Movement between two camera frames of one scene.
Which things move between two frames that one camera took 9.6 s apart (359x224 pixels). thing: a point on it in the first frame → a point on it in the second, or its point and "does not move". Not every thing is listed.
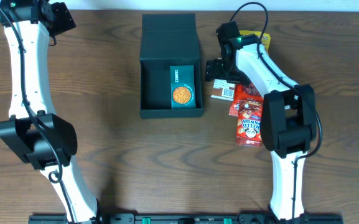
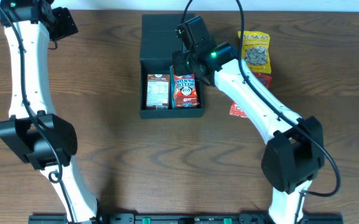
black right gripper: [212, 71] → [178, 68]
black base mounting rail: [185, 218] does not move
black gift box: [167, 40] does not move
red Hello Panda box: [250, 116] → [185, 91]
